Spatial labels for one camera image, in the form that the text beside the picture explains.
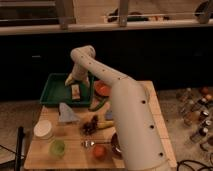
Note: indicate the white round container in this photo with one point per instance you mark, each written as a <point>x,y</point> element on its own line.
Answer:
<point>43,129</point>

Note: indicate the yellow corn cob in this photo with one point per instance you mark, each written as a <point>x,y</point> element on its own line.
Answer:
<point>105,124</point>

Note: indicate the dark grape bunch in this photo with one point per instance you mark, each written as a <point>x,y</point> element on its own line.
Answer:
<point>91,126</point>

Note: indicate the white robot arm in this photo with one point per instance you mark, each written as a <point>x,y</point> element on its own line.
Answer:
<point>139,140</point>

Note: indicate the black stand left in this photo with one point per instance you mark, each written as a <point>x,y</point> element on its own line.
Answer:
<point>18,152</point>

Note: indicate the green plastic cup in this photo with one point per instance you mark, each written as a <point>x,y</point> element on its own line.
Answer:
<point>57,148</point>

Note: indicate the small orange cup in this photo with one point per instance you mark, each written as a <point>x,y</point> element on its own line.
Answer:
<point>99,152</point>

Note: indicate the green plastic tray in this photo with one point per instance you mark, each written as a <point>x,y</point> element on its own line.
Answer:
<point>55,92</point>

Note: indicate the orange bowl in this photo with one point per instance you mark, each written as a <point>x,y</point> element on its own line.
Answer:
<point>101,88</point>

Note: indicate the dark brown bowl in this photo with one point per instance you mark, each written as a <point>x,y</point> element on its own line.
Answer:
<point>115,145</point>

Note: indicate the silver spoon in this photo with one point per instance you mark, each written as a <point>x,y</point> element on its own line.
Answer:
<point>90,143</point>

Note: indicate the blue grey cloth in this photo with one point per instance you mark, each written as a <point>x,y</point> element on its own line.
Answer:
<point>66,114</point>

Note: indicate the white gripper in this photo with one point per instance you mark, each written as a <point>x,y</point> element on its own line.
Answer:
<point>78,73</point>

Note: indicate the purple grey sponge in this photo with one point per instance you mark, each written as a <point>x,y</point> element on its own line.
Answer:
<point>108,115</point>

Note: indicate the green cucumber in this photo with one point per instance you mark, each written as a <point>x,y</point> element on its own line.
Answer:
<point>100,102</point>

